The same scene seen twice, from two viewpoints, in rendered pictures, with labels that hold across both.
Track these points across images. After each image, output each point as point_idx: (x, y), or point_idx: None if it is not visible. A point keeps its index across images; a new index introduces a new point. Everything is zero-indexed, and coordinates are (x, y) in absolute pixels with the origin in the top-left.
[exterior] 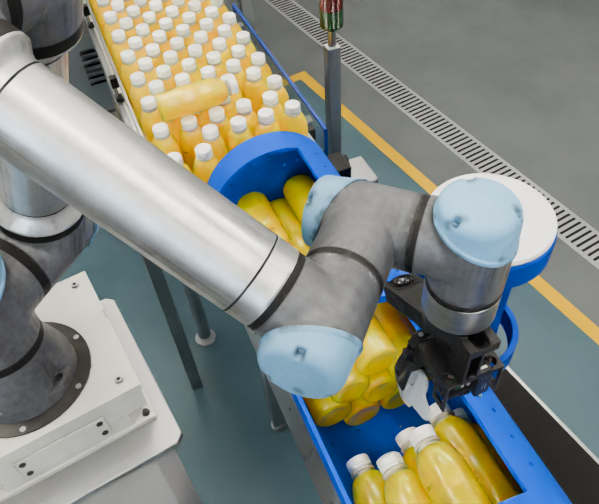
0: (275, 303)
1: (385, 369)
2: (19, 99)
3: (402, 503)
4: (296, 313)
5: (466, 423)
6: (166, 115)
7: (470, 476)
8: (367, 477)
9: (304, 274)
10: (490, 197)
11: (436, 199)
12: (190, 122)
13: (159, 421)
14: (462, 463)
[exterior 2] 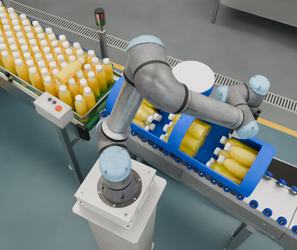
0: (243, 120)
1: (203, 135)
2: (194, 98)
3: (232, 165)
4: (246, 120)
5: (233, 138)
6: (65, 82)
7: (246, 150)
8: (214, 166)
9: (243, 111)
10: (261, 79)
11: (249, 84)
12: (73, 81)
13: (156, 180)
14: (242, 147)
